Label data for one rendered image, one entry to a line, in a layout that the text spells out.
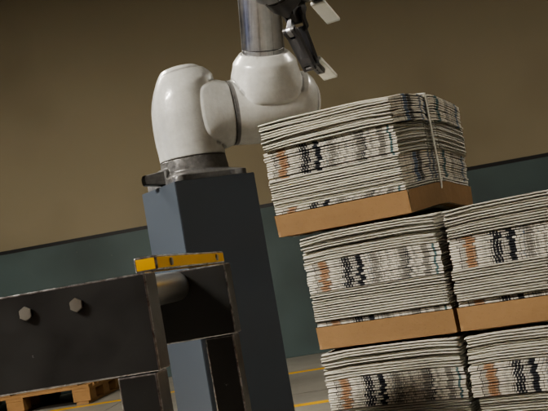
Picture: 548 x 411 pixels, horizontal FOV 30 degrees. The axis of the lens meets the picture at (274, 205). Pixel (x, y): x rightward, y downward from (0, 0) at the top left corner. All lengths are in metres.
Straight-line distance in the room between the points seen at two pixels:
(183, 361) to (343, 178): 0.65
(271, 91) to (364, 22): 6.42
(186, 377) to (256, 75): 0.70
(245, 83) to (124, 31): 6.77
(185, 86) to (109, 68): 6.76
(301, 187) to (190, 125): 0.42
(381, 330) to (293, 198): 0.31
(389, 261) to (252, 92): 0.62
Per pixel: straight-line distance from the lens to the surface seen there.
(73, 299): 1.27
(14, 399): 8.15
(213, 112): 2.33
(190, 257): 1.47
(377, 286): 1.94
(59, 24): 9.30
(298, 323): 8.63
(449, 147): 2.16
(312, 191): 1.98
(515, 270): 1.85
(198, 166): 2.31
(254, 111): 2.35
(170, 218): 2.30
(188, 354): 2.32
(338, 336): 1.99
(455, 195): 2.13
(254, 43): 2.36
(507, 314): 1.86
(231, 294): 1.74
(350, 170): 1.94
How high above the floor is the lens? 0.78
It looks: 3 degrees up
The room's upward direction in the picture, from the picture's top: 10 degrees counter-clockwise
